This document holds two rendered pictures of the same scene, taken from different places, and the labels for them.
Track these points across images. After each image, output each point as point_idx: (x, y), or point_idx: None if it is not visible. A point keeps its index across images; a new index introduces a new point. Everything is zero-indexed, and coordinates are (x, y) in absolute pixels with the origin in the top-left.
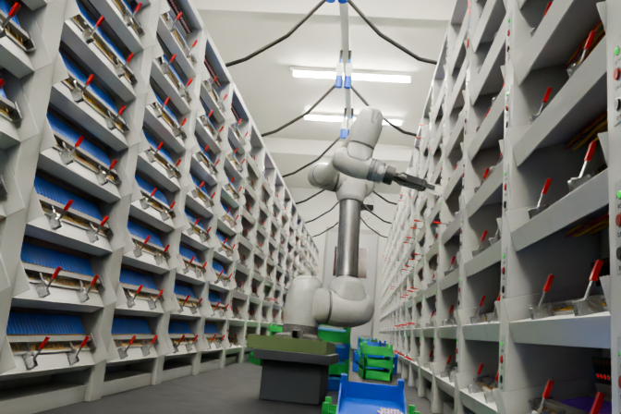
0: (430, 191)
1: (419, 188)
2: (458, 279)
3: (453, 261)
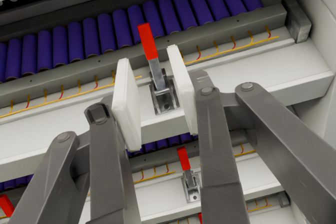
0: (138, 122)
1: (131, 175)
2: (265, 194)
3: (13, 207)
